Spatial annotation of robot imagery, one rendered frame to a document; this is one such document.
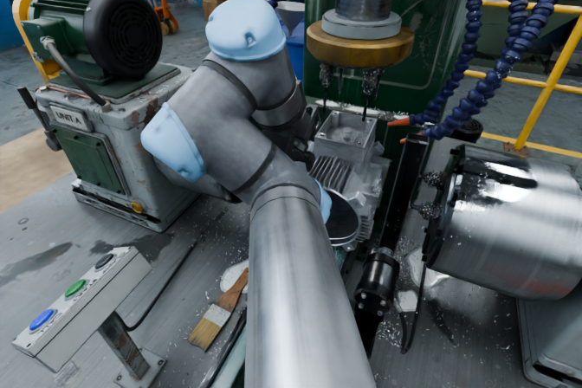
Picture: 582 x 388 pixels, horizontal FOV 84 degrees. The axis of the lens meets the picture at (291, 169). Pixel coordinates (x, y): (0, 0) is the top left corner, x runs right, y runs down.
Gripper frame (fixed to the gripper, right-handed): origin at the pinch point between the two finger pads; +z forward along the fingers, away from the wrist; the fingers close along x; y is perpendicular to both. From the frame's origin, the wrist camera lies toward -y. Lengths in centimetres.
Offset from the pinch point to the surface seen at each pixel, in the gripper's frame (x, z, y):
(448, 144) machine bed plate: -31, 62, 49
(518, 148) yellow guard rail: -96, 202, 139
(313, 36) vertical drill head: 0.0, -17.9, 17.0
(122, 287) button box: 14.8, -12.2, -28.6
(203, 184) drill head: 20.6, 3.8, -7.0
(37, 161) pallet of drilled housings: 214, 106, -7
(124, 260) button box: 16.2, -13.0, -25.1
